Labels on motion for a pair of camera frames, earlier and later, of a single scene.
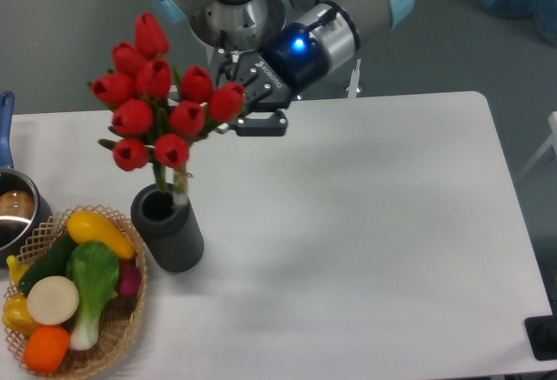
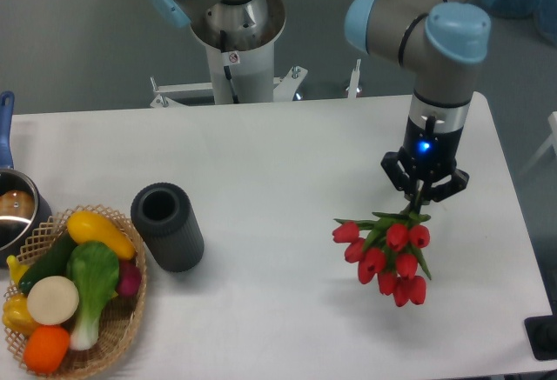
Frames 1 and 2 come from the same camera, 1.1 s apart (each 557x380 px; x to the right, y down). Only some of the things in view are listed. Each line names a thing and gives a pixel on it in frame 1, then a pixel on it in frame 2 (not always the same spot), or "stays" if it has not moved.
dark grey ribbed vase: [171, 231] stays
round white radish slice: [53, 300] stays
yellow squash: [84, 226] stays
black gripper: [290, 61] to [430, 155]
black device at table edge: [542, 335] stays
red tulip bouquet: [160, 110] to [386, 250]
